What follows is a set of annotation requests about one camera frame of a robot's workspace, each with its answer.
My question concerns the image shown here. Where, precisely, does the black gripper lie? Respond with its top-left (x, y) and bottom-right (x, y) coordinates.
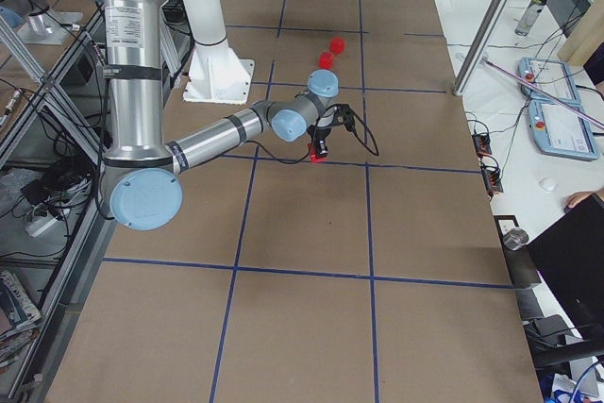
top-left (312, 115), bottom-right (333, 157)

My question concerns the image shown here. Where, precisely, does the red block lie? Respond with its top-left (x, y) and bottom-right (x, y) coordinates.
top-left (318, 52), bottom-right (334, 70)
top-left (309, 143), bottom-right (328, 163)
top-left (329, 36), bottom-right (346, 55)

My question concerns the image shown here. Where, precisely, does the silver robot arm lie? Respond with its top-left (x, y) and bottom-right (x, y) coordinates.
top-left (100, 0), bottom-right (339, 230)

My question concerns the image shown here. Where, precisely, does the person hand on table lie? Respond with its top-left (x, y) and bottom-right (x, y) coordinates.
top-left (564, 189), bottom-right (604, 209)

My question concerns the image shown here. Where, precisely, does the orange black electronics box upper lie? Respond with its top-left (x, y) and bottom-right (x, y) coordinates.
top-left (472, 132), bottom-right (492, 157)

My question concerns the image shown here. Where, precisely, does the orange black electronics box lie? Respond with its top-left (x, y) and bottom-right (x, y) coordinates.
top-left (472, 132), bottom-right (492, 157)
top-left (480, 164), bottom-right (503, 196)

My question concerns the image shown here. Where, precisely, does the orange black electronics box lower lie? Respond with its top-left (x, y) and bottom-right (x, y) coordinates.
top-left (480, 164), bottom-right (503, 196)

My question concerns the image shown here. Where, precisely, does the metal cup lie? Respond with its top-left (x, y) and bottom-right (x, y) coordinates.
top-left (502, 227), bottom-right (529, 251)

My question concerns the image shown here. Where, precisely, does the lower teach pendant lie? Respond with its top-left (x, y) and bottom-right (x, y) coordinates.
top-left (528, 99), bottom-right (600, 161)

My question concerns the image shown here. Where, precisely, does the teach pendant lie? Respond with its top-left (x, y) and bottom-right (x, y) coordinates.
top-left (528, 99), bottom-right (600, 161)
top-left (518, 57), bottom-right (580, 104)

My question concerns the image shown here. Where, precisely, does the upper teach pendant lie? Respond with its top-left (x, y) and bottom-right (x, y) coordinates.
top-left (518, 57), bottom-right (580, 104)

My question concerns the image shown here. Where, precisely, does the clear plastic bottle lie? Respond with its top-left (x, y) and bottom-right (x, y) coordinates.
top-left (514, 0), bottom-right (548, 36)

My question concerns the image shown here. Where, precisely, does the black laptop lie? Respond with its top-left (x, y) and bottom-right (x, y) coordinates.
top-left (528, 195), bottom-right (603, 339)

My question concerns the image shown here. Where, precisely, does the white power strip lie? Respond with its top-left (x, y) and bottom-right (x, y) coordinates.
top-left (25, 213), bottom-right (62, 238)

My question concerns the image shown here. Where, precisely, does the magazine stack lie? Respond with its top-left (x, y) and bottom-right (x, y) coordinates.
top-left (1, 269), bottom-right (42, 373)

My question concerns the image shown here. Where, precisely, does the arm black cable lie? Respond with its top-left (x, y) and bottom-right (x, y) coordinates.
top-left (244, 103), bottom-right (381, 164)

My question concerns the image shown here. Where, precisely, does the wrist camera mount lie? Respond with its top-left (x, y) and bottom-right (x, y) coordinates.
top-left (331, 104), bottom-right (356, 132)

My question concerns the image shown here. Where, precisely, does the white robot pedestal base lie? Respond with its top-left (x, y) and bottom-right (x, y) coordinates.
top-left (183, 0), bottom-right (255, 105)

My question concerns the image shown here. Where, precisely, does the aluminium frame post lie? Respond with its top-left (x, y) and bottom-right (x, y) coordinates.
top-left (452, 0), bottom-right (509, 96)

